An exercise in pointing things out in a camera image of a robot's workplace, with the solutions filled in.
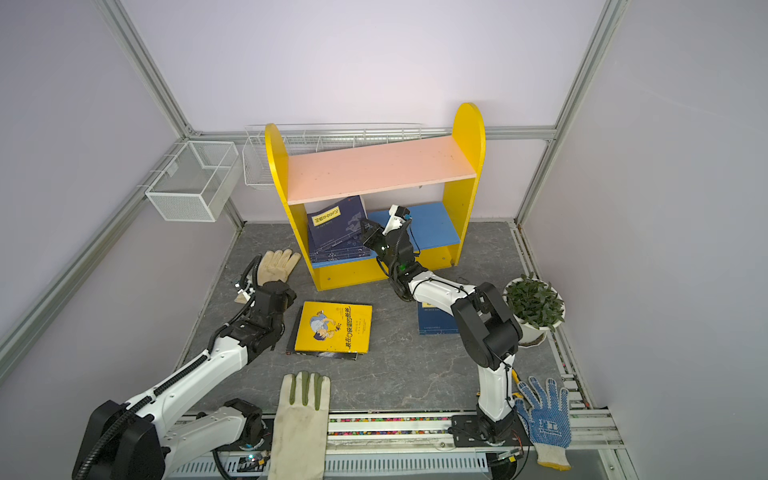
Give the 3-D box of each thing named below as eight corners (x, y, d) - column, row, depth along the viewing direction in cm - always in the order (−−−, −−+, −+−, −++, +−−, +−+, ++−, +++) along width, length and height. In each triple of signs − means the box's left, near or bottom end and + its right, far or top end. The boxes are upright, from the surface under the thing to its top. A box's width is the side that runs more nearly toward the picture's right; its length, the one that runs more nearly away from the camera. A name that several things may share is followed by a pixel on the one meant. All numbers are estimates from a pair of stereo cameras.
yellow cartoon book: (299, 356, 88) (293, 348, 83) (308, 311, 97) (303, 301, 92) (370, 356, 88) (368, 348, 83) (372, 311, 97) (371, 301, 92)
